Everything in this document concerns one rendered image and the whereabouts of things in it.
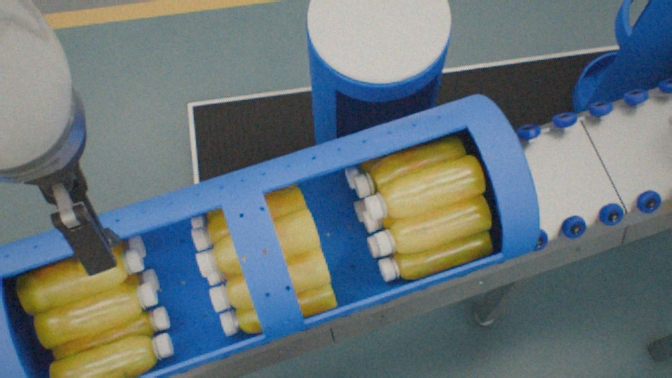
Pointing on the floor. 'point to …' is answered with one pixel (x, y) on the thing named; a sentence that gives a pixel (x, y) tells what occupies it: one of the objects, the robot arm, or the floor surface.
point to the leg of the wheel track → (498, 300)
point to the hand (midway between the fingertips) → (80, 178)
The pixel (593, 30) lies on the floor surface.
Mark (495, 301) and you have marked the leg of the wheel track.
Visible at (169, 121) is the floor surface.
